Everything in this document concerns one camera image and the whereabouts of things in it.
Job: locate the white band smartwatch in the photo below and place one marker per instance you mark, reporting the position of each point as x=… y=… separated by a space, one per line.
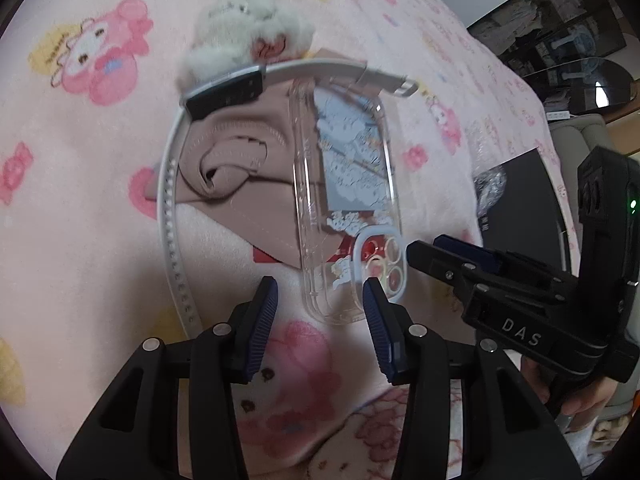
x=225 y=95

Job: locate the round glass table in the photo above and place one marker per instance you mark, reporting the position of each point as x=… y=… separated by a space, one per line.
x=585 y=85

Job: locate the black cardboard box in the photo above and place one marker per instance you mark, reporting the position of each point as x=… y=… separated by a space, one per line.
x=530 y=200

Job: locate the clear phone case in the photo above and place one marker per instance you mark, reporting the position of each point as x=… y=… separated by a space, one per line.
x=302 y=210

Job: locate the dark glass cabinet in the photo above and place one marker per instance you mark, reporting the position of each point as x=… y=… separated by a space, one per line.
x=545 y=20

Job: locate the cartoon print card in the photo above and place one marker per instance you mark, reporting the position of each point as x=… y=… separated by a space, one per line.
x=350 y=160

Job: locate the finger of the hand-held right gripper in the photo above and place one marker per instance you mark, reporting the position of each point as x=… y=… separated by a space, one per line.
x=470 y=252
x=435 y=260

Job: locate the beige chair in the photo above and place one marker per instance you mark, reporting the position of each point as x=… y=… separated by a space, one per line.
x=580 y=135

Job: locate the white plush toy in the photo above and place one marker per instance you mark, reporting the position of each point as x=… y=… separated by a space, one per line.
x=235 y=25

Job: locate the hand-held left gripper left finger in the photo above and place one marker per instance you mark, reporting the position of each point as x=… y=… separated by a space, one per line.
x=260 y=332

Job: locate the pink cartoon printed blanket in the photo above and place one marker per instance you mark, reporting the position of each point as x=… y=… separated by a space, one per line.
x=75 y=210

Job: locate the beige cloth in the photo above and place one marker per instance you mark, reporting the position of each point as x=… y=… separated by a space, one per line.
x=235 y=135

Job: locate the person's right hand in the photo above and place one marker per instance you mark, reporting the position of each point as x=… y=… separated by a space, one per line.
x=587 y=400

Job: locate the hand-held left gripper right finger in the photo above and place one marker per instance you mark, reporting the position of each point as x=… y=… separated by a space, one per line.
x=377 y=332

